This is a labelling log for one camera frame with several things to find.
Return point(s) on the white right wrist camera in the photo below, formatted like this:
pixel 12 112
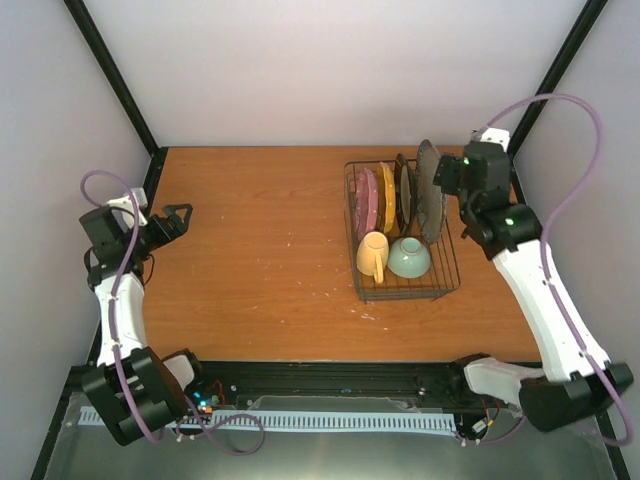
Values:
pixel 493 135

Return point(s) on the black aluminium frame rail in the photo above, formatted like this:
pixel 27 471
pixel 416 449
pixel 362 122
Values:
pixel 428 385

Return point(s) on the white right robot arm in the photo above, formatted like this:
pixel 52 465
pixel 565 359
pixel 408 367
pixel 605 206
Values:
pixel 577 379

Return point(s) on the pink white dotted plate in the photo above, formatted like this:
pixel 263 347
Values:
pixel 366 202

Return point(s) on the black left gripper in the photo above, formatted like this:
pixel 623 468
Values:
pixel 177 227

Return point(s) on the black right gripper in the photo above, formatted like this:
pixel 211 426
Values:
pixel 446 173

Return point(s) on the speckled grey large plate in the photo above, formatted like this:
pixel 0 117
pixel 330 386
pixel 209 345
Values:
pixel 431 203

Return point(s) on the dark wire dish rack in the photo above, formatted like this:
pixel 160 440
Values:
pixel 442 277

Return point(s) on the light blue slotted cable duct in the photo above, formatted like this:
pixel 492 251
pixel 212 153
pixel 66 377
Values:
pixel 320 422

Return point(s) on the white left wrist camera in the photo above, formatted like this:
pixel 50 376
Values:
pixel 127 200

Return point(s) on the yellow mug white inside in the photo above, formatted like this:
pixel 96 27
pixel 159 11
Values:
pixel 372 256

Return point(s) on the orange white dotted plate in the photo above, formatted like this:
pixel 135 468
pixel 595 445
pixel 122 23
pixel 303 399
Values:
pixel 387 197

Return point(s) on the brown rimmed beige plate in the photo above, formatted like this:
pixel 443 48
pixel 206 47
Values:
pixel 406 194

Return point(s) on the light green ceramic bowl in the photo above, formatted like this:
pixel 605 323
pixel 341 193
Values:
pixel 409 258

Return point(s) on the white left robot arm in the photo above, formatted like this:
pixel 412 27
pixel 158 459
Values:
pixel 132 389

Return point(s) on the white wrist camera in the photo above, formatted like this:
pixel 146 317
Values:
pixel 127 200
pixel 493 135

